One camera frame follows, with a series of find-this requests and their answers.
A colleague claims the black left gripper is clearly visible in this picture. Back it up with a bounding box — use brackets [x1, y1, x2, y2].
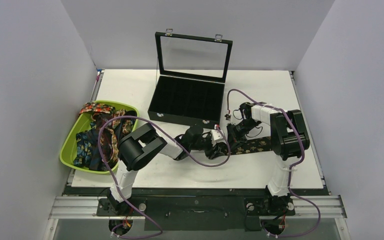
[189, 135, 225, 159]

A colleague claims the black gold floral tie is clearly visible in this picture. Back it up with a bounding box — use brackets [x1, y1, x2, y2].
[230, 136, 273, 155]

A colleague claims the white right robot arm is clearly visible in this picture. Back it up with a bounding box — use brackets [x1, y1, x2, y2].
[226, 102, 310, 214]

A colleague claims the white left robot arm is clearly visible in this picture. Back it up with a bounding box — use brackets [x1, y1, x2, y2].
[108, 123, 229, 215]

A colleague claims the black display case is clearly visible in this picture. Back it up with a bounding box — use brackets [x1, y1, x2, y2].
[147, 28, 233, 129]

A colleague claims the brown paisley tie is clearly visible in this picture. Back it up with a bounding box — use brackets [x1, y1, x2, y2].
[100, 118, 136, 168]

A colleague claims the blue floral tie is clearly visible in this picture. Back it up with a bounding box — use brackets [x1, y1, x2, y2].
[73, 130, 97, 168]

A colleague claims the red floral tie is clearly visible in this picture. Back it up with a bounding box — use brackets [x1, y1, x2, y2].
[79, 102, 116, 121]

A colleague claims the green plastic bin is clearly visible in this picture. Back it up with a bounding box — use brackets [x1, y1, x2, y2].
[59, 100, 140, 175]

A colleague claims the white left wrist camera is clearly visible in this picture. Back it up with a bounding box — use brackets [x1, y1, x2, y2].
[210, 124, 225, 147]

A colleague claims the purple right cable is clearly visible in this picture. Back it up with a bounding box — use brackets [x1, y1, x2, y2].
[225, 88, 321, 239]

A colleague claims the purple cable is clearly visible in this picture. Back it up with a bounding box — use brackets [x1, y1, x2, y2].
[97, 115, 232, 240]
[225, 88, 321, 239]

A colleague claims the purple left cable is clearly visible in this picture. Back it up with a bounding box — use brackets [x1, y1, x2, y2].
[97, 115, 232, 240]

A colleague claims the aluminium rail frame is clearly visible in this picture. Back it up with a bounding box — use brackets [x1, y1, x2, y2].
[49, 195, 347, 220]

